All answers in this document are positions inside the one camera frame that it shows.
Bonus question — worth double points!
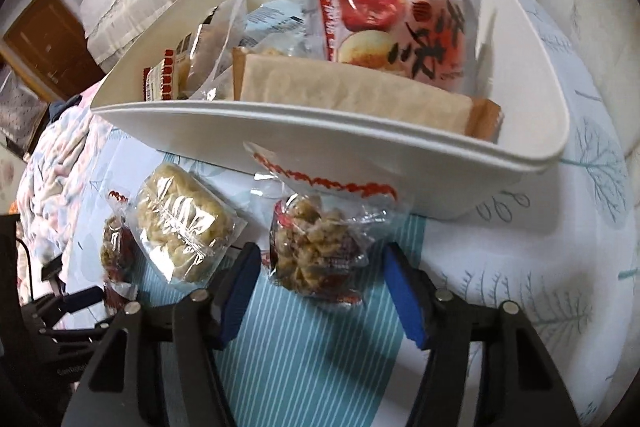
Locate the clear red-edged nut cluster packet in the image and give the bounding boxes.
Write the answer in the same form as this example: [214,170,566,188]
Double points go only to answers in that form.
[244,142,411,305]
[100,189,138,308]

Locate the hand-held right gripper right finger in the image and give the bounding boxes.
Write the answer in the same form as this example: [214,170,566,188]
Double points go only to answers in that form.
[384,242,581,427]

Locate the white plastic bin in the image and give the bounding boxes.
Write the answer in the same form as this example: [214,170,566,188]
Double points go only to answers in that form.
[90,0,571,220]

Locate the clear packet pale crispy cake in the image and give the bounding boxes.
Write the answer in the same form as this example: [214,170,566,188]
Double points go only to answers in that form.
[125,162,246,290]

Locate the floral blanket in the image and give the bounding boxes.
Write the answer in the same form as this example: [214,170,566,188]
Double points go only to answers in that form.
[17,92,131,308]

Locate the light blue white snack packet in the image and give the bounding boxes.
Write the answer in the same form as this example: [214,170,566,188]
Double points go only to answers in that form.
[240,0,308,52]

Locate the tree-print tablecloth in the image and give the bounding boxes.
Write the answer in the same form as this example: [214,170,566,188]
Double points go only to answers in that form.
[75,0,638,427]

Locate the red white rice cracker packet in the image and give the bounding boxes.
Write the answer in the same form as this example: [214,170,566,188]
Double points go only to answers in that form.
[297,0,483,94]

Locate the brown wooden door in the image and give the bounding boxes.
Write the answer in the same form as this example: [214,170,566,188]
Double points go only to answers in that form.
[0,0,106,102]

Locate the tan snack packet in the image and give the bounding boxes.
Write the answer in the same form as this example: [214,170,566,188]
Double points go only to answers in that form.
[232,47,502,142]

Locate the red-edged clear dark snack packet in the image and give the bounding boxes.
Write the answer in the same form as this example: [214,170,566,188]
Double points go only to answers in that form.
[142,49,178,102]

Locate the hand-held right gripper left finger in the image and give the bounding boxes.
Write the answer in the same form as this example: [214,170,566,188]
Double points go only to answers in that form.
[60,242,262,427]

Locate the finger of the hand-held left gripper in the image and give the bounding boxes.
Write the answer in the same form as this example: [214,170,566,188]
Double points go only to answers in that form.
[22,286,116,343]

